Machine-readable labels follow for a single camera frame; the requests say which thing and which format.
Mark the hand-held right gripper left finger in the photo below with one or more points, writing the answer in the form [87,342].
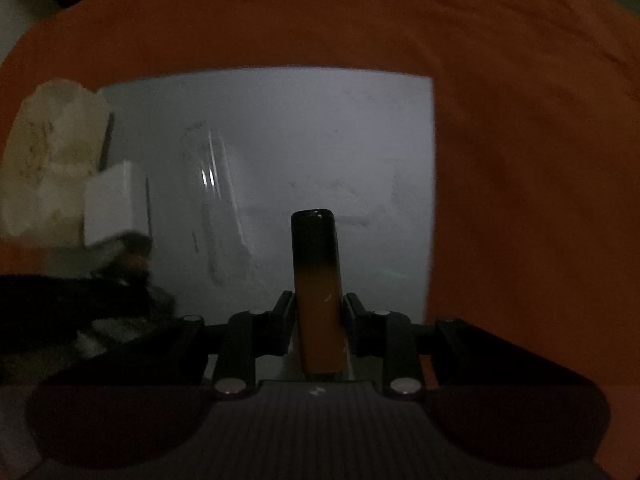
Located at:
[281,325]

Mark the white rectangular block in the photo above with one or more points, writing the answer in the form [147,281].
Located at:
[113,203]

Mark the white rectangular tray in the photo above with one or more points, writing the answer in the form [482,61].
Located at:
[320,150]

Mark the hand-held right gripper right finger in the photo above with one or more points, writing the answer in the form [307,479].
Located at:
[355,325]

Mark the black and orange tube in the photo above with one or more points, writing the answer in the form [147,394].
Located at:
[318,305]

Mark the orange tablecloth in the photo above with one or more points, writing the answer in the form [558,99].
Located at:
[520,160]

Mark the clear plastic tube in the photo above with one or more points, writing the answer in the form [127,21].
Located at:
[216,210]

